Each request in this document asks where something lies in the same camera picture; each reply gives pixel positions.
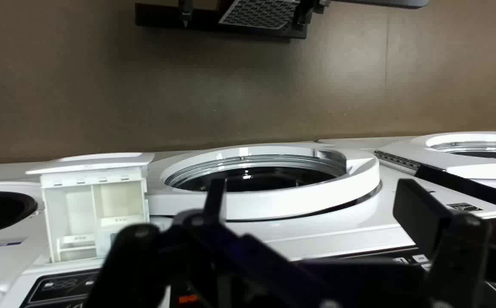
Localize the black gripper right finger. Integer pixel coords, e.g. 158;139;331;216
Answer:
391;179;494;308

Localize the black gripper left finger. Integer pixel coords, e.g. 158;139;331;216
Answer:
83;179;295;308

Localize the white detergent dispenser drawer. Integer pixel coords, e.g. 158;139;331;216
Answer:
23;151;155;266

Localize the white washing machine bright door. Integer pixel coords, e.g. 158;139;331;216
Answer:
372;131;496;230

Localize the white washing machine with drawer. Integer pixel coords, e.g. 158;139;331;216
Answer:
0;136;437;308

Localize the white washing machine dark porthole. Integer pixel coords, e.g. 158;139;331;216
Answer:
0;161;52;308

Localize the black bar with chrome tip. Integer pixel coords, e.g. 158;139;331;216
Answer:
372;149;496;215

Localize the black washer control panel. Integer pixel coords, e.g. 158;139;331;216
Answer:
20;268;102;308

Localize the white washer door rim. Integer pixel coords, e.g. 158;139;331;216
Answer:
410;131;496;163

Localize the dark round washer porthole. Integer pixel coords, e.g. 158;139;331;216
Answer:
0;191;40;240

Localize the white round washer door ring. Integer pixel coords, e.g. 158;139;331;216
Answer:
145;144;384;225

